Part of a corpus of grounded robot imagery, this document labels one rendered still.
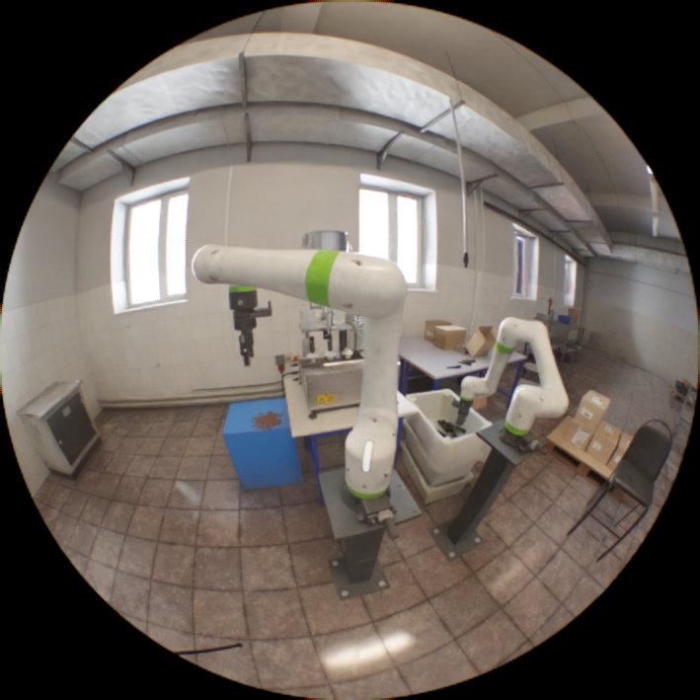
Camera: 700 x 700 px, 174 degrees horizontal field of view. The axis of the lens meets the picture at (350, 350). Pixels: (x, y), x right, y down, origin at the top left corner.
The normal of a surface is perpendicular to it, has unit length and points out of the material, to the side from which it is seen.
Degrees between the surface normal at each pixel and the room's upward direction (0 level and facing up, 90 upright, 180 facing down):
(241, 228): 90
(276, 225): 90
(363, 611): 0
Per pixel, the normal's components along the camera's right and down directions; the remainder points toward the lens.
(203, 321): 0.31, 0.29
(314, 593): 0.00, -0.95
